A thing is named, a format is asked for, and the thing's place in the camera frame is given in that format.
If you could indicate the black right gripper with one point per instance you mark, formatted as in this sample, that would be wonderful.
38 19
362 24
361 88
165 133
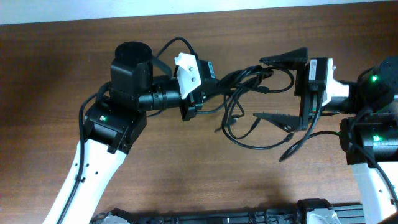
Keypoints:
301 64

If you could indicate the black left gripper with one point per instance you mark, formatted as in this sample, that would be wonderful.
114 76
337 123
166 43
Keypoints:
193 100

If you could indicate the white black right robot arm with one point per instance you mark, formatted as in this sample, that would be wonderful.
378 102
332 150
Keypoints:
368 131

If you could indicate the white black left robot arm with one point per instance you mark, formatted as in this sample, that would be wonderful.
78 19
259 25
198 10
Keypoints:
111 120

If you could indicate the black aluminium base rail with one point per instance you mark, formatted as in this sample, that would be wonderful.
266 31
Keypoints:
313 210

